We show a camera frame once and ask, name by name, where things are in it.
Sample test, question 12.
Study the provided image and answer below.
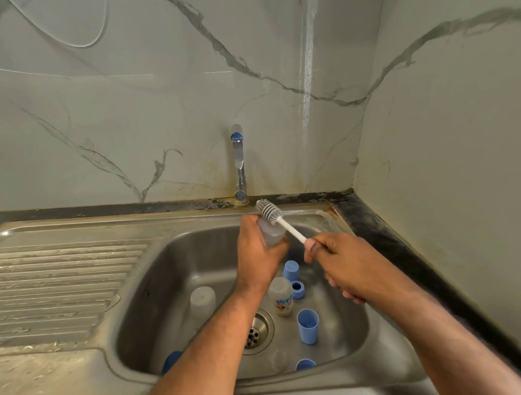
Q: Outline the clear plastic baby bottle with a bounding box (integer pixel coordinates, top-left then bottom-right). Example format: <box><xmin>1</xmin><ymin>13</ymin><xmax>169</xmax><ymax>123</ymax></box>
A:
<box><xmin>257</xmin><ymin>215</ymin><xmax>289</xmax><ymax>247</ymax></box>

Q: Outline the person's left hand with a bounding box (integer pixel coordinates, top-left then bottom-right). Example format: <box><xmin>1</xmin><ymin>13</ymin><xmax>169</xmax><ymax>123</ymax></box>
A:
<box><xmin>237</xmin><ymin>214</ymin><xmax>290</xmax><ymax>294</ymax></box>

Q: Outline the person's right hand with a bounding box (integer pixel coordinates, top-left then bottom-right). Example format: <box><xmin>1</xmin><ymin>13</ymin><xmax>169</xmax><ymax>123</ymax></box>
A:
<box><xmin>304</xmin><ymin>233</ymin><xmax>392</xmax><ymax>305</ymax></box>

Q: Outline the chrome sink faucet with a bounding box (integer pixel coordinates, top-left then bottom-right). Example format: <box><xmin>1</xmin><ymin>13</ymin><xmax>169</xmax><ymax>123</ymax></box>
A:
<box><xmin>230</xmin><ymin>124</ymin><xmax>249</xmax><ymax>206</ymax></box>

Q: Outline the stainless steel sink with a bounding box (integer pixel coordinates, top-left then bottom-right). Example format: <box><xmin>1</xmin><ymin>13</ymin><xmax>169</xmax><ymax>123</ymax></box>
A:
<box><xmin>0</xmin><ymin>205</ymin><xmax>429</xmax><ymax>395</ymax></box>

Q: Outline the clear silicone bottle nipple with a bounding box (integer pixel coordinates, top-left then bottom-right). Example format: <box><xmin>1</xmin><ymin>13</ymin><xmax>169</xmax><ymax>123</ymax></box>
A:
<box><xmin>270</xmin><ymin>349</ymin><xmax>288</xmax><ymax>373</ymax></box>

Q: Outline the thin white wall cable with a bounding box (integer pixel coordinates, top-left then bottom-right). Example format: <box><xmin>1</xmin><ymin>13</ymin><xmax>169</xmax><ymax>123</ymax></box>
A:
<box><xmin>0</xmin><ymin>0</ymin><xmax>111</xmax><ymax>49</ymax></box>

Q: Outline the tall blue bottle cap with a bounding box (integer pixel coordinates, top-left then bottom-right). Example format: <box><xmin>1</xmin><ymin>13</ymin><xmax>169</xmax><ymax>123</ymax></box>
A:
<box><xmin>297</xmin><ymin>309</ymin><xmax>320</xmax><ymax>346</ymax></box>

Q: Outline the frosted clear bottle cap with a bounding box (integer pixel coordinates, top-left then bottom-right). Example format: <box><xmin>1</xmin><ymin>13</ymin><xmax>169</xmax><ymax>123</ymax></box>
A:
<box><xmin>189</xmin><ymin>286</ymin><xmax>217</xmax><ymax>323</ymax></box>

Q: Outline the white grey bottle brush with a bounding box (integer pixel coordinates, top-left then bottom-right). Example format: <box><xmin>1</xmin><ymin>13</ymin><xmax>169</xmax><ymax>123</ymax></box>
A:
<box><xmin>255</xmin><ymin>198</ymin><xmax>311</xmax><ymax>246</ymax></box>

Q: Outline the person's left forearm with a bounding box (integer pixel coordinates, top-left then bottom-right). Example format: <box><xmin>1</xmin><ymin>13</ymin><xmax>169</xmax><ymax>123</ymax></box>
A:
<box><xmin>148</xmin><ymin>282</ymin><xmax>270</xmax><ymax>395</ymax></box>

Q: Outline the person's right forearm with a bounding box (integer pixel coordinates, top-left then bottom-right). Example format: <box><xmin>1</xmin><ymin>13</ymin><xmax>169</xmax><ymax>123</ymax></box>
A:
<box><xmin>356</xmin><ymin>262</ymin><xmax>521</xmax><ymax>395</ymax></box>

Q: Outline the printed clear baby bottle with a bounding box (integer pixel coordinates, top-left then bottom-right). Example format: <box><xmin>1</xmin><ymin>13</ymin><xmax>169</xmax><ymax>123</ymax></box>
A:
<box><xmin>267</xmin><ymin>277</ymin><xmax>294</xmax><ymax>317</ymax></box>

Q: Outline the metal sink drain strainer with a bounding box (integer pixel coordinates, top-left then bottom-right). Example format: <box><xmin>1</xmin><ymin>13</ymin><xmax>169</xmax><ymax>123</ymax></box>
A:
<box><xmin>243</xmin><ymin>308</ymin><xmax>275</xmax><ymax>356</ymax></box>

